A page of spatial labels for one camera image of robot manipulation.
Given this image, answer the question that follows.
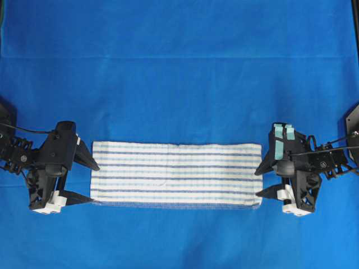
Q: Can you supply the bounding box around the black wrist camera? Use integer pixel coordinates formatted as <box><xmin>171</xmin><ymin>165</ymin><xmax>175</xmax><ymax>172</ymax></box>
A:
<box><xmin>56</xmin><ymin>121</ymin><xmax>76</xmax><ymax>139</ymax></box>
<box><xmin>273</xmin><ymin>123</ymin><xmax>295</xmax><ymax>160</ymax></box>

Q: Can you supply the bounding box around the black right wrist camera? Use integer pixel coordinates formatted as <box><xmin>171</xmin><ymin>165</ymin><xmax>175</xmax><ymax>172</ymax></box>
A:
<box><xmin>273</xmin><ymin>123</ymin><xmax>295</xmax><ymax>160</ymax></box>

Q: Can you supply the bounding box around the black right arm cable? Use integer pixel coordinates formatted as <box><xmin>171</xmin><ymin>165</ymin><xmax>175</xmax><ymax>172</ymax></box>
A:
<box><xmin>286</xmin><ymin>131</ymin><xmax>357</xmax><ymax>156</ymax></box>

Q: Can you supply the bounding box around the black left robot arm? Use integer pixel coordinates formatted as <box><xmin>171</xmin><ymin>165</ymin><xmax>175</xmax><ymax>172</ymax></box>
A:
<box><xmin>1</xmin><ymin>104</ymin><xmax>100</xmax><ymax>214</ymax></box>

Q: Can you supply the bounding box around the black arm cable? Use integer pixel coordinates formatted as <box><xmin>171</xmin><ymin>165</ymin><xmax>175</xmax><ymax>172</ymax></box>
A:
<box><xmin>0</xmin><ymin>122</ymin><xmax>57</xmax><ymax>134</ymax></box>
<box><xmin>286</xmin><ymin>131</ymin><xmax>357</xmax><ymax>156</ymax></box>

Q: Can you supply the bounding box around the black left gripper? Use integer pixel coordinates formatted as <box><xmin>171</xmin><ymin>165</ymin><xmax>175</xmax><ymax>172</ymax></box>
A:
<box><xmin>27</xmin><ymin>133</ymin><xmax>100</xmax><ymax>214</ymax></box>

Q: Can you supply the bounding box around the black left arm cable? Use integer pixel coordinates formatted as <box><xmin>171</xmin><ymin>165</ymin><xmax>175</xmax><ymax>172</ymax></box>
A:
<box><xmin>0</xmin><ymin>122</ymin><xmax>57</xmax><ymax>134</ymax></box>

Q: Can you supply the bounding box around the white blue striped towel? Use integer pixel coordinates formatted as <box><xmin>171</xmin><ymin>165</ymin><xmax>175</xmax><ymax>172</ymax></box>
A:
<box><xmin>90</xmin><ymin>141</ymin><xmax>263</xmax><ymax>209</ymax></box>

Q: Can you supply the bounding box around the blue table cloth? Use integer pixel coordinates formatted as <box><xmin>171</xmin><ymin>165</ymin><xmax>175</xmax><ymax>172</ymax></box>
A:
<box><xmin>1</xmin><ymin>1</ymin><xmax>358</xmax><ymax>268</ymax></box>

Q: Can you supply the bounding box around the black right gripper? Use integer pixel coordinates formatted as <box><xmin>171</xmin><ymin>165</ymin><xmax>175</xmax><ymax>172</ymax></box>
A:
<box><xmin>254</xmin><ymin>130</ymin><xmax>322</xmax><ymax>216</ymax></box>

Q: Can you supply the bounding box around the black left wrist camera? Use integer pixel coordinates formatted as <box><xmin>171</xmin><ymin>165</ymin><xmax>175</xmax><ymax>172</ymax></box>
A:
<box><xmin>56</xmin><ymin>121</ymin><xmax>76</xmax><ymax>139</ymax></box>

